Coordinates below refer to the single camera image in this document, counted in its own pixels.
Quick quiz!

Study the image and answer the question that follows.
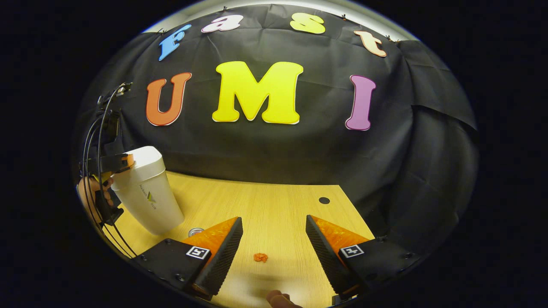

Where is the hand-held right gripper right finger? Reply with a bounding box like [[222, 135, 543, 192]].
[[305, 214, 422, 305]]

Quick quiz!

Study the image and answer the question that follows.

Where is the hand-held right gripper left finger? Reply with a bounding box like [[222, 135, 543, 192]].
[[133, 216, 244, 300]]

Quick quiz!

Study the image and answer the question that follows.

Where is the white desktop garbage bin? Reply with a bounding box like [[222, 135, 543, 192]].
[[110, 146, 185, 235]]

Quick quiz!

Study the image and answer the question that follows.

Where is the wooden desktop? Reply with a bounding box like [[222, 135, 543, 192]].
[[103, 171, 377, 308]]

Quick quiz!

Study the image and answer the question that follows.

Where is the black backdrop cloth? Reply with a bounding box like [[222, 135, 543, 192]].
[[73, 4, 479, 257]]

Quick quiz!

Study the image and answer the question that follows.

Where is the black cable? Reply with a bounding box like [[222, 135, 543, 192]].
[[81, 83, 137, 258]]

